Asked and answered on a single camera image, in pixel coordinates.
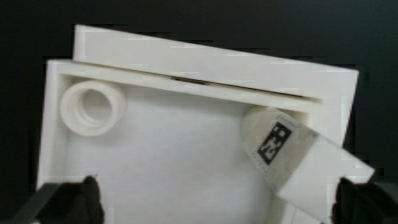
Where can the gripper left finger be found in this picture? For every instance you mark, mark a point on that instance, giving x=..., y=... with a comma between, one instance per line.
x=65, y=204

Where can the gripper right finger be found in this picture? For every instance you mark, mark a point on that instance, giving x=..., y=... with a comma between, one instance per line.
x=367, y=203

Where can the white square tabletop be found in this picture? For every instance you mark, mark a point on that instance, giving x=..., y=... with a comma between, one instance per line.
x=145, y=131

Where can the white table leg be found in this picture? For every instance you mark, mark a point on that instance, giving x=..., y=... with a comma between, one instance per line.
x=303, y=161

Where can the white L-shaped obstacle wall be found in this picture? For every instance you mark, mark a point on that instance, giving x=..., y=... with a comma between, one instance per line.
x=227, y=67

